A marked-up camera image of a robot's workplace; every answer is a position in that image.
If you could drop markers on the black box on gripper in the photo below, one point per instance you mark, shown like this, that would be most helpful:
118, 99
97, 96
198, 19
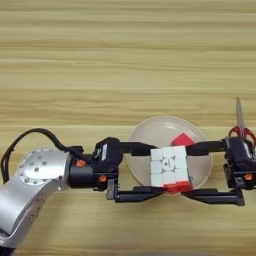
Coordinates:
240, 151
106, 151

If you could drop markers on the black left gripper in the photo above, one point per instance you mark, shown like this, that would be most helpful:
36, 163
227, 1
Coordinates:
81, 173

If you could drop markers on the red cube block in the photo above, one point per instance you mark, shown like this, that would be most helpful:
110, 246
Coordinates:
182, 140

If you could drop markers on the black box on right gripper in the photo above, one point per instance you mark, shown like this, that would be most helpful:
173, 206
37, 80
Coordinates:
240, 151

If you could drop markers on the round beige plate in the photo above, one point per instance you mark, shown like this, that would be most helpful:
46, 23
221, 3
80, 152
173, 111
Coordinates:
150, 133

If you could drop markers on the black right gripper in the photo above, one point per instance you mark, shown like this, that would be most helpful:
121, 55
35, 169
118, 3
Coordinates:
240, 176

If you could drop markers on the multicolour puzzle cube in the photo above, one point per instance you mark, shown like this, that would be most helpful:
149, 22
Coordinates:
168, 166

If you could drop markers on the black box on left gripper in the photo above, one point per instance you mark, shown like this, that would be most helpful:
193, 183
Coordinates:
106, 151

